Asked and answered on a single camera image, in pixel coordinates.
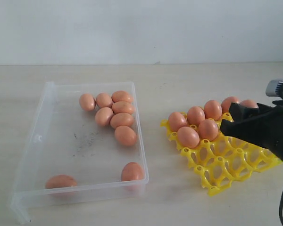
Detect clear plastic storage box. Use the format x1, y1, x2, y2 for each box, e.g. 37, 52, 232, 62
9, 81, 149, 225

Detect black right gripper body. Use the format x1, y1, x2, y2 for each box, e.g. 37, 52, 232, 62
257, 104, 283, 162

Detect brown egg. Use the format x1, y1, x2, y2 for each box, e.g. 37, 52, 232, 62
121, 162, 144, 181
96, 93, 114, 108
168, 112, 188, 132
111, 101, 135, 114
203, 100, 222, 121
95, 107, 114, 127
110, 113, 134, 129
111, 90, 133, 103
79, 93, 96, 112
240, 99, 258, 108
115, 126, 137, 146
177, 127, 200, 148
221, 96, 240, 113
187, 106, 206, 126
198, 119, 219, 141
45, 175, 77, 189

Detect yellow plastic egg tray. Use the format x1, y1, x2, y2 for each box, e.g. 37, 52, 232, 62
161, 119, 282, 195

